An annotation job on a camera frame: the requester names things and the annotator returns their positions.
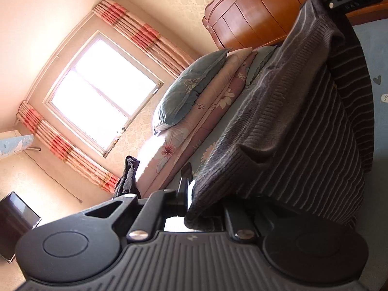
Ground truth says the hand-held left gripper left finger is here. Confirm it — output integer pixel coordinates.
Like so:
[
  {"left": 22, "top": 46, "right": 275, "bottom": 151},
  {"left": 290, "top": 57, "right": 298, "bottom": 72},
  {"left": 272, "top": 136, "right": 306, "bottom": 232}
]
[{"left": 84, "top": 176, "right": 191, "bottom": 243}]

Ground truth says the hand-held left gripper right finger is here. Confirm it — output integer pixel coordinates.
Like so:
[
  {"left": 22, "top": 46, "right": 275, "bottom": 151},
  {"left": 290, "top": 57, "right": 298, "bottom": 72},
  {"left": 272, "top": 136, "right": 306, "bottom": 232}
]
[{"left": 223, "top": 206, "right": 259, "bottom": 243}]

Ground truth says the grey striped knit sweater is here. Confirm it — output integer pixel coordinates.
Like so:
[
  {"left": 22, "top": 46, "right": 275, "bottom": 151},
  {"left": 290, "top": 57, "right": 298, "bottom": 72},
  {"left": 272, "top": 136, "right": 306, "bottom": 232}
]
[{"left": 183, "top": 0, "right": 375, "bottom": 231}]

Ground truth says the black garment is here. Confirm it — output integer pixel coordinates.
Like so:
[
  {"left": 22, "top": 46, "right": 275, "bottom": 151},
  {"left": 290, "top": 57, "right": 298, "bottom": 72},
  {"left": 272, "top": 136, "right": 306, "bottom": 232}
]
[{"left": 113, "top": 155, "right": 141, "bottom": 199}]

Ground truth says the wooden headboard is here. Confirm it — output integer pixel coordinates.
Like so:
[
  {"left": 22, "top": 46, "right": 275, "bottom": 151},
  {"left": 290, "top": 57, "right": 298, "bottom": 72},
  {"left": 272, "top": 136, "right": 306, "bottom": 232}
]
[{"left": 202, "top": 0, "right": 388, "bottom": 50}]

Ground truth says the blue-grey flat pillow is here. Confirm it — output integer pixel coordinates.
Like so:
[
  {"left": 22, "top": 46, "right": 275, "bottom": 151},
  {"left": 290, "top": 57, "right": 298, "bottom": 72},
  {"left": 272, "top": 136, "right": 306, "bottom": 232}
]
[{"left": 244, "top": 45, "right": 278, "bottom": 87}]

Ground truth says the pink floral folded quilt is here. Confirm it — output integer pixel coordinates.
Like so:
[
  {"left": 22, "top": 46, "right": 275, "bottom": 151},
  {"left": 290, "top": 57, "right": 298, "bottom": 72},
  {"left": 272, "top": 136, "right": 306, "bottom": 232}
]
[{"left": 133, "top": 47, "right": 258, "bottom": 194}]

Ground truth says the blue-grey printed pillow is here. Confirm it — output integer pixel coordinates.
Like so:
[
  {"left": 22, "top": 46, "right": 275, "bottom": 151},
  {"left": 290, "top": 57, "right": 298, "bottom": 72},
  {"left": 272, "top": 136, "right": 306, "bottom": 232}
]
[{"left": 152, "top": 48, "right": 232, "bottom": 132}]

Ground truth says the window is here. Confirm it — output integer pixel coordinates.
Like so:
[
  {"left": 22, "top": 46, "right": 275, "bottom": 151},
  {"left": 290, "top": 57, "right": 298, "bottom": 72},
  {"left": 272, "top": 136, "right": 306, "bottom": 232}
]
[{"left": 44, "top": 30, "right": 164, "bottom": 158}]

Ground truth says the flat screen television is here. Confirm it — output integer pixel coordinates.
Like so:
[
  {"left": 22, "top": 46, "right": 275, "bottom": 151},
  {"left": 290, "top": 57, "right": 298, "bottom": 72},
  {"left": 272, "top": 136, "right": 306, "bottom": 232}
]
[{"left": 0, "top": 192, "right": 42, "bottom": 264}]

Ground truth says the covered air conditioner unit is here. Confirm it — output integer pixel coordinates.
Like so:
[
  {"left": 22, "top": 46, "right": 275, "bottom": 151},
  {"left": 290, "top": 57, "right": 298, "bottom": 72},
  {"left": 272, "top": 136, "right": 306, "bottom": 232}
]
[{"left": 0, "top": 130, "right": 41, "bottom": 161}]

